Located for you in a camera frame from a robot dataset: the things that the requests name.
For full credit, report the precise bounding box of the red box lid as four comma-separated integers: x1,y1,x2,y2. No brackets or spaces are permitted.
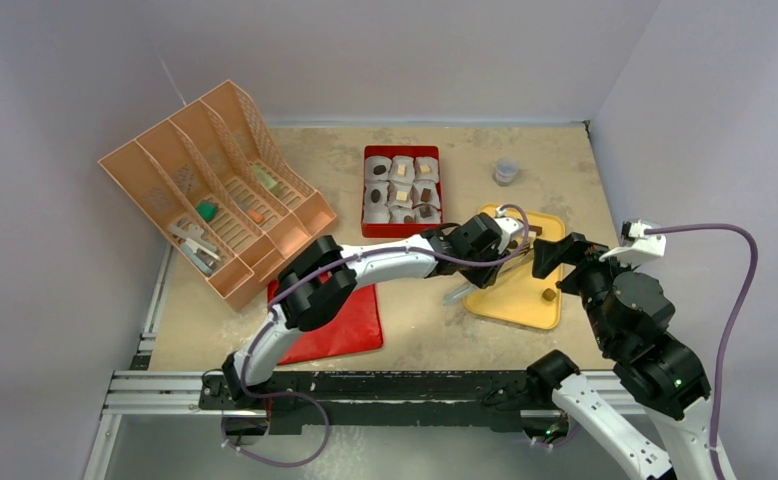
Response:
278,286,384,365

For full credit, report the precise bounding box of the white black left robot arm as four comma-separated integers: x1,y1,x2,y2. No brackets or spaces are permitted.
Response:
221,213,526,409

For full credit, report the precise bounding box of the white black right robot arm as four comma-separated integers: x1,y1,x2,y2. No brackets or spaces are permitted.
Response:
526,222,735,479

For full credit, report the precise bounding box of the red chocolate box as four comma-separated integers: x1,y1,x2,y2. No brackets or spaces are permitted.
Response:
361,145,444,238

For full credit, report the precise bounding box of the yellow plastic tray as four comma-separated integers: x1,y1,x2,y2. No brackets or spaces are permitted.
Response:
461,203,567,331

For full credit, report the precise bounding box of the small clear plastic cup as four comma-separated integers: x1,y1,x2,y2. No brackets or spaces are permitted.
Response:
493,157,520,186

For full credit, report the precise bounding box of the light green eraser box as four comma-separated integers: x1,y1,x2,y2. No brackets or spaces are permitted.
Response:
251,164,280,196

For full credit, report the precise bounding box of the orange block in organizer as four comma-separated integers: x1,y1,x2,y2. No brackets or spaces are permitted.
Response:
246,209,265,225

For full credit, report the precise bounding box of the green block in organizer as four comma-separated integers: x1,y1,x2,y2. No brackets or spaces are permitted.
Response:
196,201,219,223

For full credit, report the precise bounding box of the peach plastic file organizer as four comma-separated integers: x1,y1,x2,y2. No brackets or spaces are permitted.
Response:
98,80,337,310

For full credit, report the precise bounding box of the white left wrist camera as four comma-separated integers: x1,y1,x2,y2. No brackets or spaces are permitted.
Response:
494,213,526,250

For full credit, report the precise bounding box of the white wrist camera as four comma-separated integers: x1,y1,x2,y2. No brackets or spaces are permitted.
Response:
600,219,667,267
494,213,526,250

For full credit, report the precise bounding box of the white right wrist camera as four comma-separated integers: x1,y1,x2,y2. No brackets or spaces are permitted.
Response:
600,219,667,267

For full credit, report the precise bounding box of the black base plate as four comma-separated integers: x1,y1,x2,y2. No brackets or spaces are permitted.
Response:
199,370,563,435

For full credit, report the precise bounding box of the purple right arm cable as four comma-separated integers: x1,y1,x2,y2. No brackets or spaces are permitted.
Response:
645,223,760,480

